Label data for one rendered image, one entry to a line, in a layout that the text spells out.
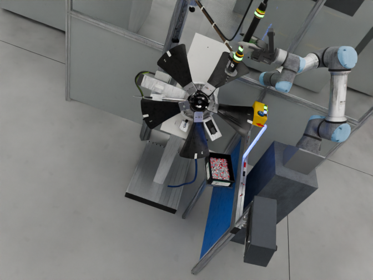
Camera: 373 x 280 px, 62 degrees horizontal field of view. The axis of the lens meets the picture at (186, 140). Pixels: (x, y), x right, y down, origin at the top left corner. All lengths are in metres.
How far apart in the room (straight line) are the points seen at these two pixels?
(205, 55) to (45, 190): 1.65
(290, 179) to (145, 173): 1.33
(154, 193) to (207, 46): 1.31
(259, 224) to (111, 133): 2.03
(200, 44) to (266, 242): 1.33
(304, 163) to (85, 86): 2.10
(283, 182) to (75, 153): 1.82
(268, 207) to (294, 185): 0.62
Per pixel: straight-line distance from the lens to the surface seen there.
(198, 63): 2.15
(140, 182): 2.77
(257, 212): 1.51
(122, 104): 3.12
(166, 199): 2.73
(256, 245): 1.44
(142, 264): 2.56
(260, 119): 2.24
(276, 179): 2.08
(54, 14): 4.23
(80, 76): 3.12
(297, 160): 2.08
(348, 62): 1.92
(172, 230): 2.71
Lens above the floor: 2.40
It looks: 47 degrees down
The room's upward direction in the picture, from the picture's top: 24 degrees clockwise
